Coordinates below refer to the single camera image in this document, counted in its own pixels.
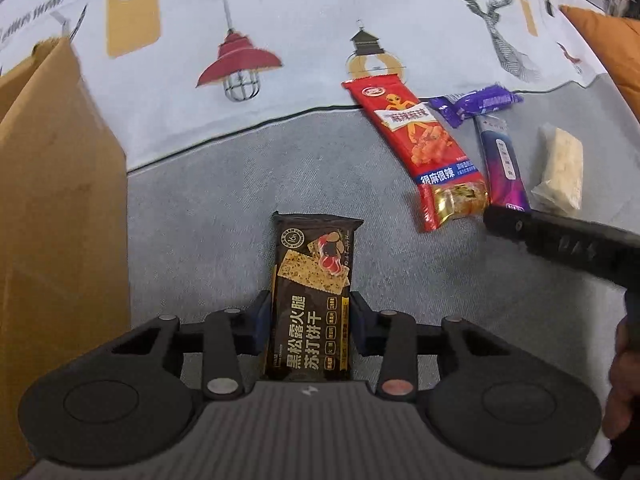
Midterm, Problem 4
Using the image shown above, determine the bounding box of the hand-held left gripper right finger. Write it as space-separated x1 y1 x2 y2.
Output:
350 291 511 400

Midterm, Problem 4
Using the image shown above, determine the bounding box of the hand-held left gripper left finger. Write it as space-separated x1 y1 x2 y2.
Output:
106 291 274 402

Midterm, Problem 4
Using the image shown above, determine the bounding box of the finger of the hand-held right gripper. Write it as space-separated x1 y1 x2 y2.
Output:
482 205 534 252

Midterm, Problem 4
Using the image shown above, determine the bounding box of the dark brown cracker packet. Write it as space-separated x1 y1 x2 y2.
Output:
262 211 365 381

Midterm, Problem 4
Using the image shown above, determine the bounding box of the long purple snack packet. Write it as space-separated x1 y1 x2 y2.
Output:
472 114 532 213

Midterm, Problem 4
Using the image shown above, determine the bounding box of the person's right hand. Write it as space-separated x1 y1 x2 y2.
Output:
602 312 640 439

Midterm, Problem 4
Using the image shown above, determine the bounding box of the clear-wrapped white rice cracker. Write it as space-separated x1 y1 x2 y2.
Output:
530 125 586 218

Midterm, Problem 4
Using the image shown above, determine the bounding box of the red snack packet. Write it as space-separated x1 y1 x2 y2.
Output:
341 71 490 233

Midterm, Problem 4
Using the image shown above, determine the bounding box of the small purple candy packet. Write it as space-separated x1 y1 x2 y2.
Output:
430 84 525 128

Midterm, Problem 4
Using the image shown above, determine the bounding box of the orange cushion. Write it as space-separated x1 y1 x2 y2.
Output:
559 4 640 126

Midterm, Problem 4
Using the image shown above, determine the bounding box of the brown cardboard box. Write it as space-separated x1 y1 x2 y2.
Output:
0 35 133 480

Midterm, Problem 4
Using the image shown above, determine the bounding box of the printed cloth with lamps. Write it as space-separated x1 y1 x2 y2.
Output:
0 0 621 173

